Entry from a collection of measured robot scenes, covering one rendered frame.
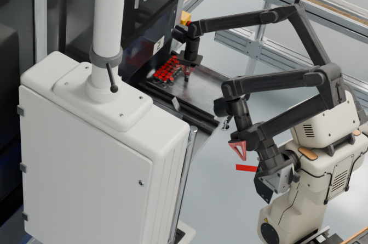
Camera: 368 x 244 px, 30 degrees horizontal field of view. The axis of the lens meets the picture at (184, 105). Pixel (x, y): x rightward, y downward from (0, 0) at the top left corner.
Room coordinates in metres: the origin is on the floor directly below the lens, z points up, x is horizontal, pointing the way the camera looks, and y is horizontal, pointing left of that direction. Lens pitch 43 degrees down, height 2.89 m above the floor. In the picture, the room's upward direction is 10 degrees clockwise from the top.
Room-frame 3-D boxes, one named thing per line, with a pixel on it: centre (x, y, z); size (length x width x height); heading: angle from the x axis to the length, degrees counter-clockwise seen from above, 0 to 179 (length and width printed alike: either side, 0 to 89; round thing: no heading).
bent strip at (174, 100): (2.10, -0.01, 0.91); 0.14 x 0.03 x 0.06; 68
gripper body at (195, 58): (2.32, 0.01, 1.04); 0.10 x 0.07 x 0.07; 81
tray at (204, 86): (2.28, -0.03, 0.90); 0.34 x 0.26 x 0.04; 67
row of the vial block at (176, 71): (2.32, 0.07, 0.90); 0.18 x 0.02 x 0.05; 157
